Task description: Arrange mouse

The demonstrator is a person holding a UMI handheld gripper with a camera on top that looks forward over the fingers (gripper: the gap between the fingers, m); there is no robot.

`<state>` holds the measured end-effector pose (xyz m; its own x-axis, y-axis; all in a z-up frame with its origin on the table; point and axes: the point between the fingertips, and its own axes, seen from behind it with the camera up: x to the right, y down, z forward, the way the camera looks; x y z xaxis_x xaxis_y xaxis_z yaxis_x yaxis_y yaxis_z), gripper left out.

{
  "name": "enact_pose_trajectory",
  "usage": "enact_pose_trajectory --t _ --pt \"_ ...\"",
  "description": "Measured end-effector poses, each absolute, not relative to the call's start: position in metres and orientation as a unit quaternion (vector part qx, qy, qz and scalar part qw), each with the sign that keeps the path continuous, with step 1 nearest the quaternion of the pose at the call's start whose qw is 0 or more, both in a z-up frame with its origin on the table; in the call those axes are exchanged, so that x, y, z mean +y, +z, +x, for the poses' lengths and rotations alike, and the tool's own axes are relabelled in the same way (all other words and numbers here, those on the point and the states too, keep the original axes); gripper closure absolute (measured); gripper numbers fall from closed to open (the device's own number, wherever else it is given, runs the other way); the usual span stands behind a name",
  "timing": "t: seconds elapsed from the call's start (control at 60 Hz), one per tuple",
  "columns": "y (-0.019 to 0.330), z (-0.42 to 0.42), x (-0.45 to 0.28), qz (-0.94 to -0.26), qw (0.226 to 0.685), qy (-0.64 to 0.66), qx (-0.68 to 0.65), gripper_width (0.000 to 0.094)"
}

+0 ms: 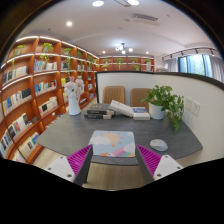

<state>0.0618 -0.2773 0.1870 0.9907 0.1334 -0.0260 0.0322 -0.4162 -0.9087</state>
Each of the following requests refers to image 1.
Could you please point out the dark hardcover book bottom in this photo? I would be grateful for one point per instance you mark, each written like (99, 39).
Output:
(97, 116)

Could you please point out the grey computer mouse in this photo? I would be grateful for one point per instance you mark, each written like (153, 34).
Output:
(159, 145)

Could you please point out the white wall socket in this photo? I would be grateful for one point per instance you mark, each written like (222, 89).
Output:
(192, 106)

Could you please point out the green plant in white pot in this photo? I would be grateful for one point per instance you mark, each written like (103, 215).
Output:
(170, 103)

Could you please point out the right tan chair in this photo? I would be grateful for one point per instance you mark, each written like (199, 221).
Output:
(136, 96)

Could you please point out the left tan chair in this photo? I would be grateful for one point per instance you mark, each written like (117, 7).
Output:
(116, 93)

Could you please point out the white vase with flowers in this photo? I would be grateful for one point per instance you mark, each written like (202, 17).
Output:
(73, 90)

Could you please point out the dark hardcover book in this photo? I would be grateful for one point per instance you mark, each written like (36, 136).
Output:
(100, 108)
(97, 116)

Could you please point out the window with curtains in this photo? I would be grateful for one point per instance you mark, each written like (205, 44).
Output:
(204, 61)

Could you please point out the white partition wall panel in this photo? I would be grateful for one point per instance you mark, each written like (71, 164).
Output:
(196, 99)

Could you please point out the white leaning book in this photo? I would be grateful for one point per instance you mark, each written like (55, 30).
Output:
(121, 108)

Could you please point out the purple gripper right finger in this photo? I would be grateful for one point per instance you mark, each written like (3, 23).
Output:
(153, 166)

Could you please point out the dark hardcover book top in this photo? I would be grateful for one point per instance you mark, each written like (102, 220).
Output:
(100, 108)

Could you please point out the tan chair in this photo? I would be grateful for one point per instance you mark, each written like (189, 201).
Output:
(136, 96)
(116, 93)

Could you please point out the ceiling chandelier lamp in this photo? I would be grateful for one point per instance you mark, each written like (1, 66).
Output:
(123, 49)

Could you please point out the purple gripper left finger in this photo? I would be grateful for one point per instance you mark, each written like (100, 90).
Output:
(74, 167)

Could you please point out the orange wooden bookshelf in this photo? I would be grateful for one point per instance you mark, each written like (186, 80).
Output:
(32, 96)

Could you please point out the white flat book blue cover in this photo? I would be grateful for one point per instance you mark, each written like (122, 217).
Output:
(140, 113)

